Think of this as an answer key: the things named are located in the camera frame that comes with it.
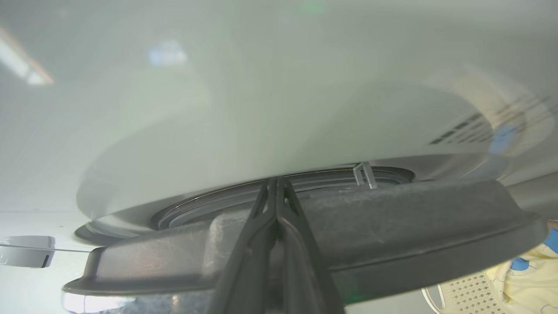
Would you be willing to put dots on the white perforated laundry basket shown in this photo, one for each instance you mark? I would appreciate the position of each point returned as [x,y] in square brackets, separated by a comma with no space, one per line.
[466,294]

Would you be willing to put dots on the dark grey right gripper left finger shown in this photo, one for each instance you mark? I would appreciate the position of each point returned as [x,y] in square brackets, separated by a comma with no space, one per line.
[248,270]

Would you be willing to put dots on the grey washing machine door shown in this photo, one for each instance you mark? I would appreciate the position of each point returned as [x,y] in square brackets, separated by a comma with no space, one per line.
[392,226]

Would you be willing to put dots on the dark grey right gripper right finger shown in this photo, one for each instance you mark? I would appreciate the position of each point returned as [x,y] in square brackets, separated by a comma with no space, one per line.
[305,279]

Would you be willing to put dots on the cream garment with blue patch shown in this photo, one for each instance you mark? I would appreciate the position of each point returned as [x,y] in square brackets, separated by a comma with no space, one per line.
[529,279]

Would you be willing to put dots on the white front-load washing machine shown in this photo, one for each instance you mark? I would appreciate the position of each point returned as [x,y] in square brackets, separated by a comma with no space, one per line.
[261,87]

